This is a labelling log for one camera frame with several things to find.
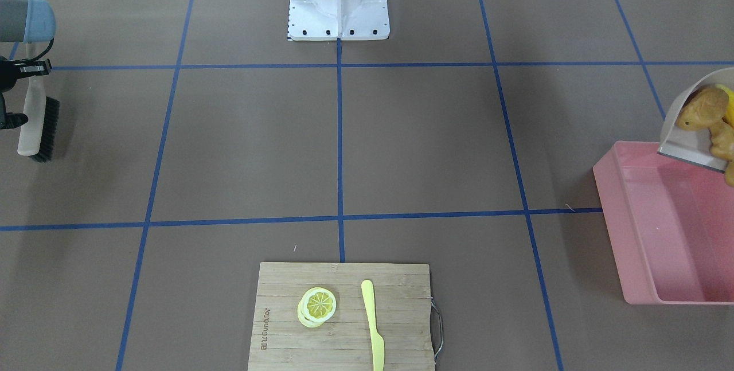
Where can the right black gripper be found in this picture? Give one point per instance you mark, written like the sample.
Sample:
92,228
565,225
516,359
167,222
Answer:
7,82

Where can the beige hand brush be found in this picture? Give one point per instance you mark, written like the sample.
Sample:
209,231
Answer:
37,136

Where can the beige plastic dustpan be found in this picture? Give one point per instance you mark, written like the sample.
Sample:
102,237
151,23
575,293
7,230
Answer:
685,134

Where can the brown toy potato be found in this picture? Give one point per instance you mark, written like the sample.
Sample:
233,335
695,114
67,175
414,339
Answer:
704,108

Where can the tan toy ginger root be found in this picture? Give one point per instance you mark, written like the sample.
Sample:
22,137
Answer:
721,137

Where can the yellow toy corn cob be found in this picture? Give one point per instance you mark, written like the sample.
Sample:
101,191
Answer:
729,113

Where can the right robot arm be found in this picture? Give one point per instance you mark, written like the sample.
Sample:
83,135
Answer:
26,22

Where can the pink plastic bin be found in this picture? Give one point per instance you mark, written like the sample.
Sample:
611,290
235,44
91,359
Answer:
670,225

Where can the yellow toy lemon slices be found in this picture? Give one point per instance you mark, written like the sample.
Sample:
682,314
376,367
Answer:
316,307

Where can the bamboo cutting board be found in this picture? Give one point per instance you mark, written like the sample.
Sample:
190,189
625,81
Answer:
403,307

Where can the yellow plastic knife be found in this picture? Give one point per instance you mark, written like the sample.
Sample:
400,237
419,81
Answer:
377,343

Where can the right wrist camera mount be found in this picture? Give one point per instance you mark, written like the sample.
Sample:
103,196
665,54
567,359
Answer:
10,120

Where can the white camera mast base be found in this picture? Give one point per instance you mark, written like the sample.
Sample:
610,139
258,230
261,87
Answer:
326,20

